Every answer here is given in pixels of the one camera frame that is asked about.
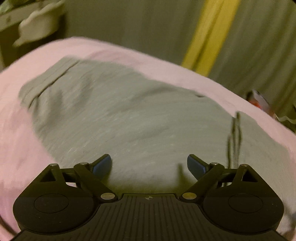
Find pink bed blanket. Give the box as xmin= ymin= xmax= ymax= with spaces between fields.
xmin=1 ymin=37 xmax=295 ymax=240

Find grey sweatpants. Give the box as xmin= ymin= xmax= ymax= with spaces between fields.
xmin=19 ymin=58 xmax=294 ymax=194

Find grey curtain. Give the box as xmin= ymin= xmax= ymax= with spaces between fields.
xmin=66 ymin=1 xmax=295 ymax=115

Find dark drawstring cord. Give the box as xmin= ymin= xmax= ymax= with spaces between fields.
xmin=226 ymin=111 xmax=243 ymax=170

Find red and black device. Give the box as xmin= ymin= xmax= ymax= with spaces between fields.
xmin=246 ymin=90 xmax=274 ymax=116

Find white shelf object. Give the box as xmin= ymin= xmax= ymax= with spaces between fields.
xmin=13 ymin=1 xmax=65 ymax=47

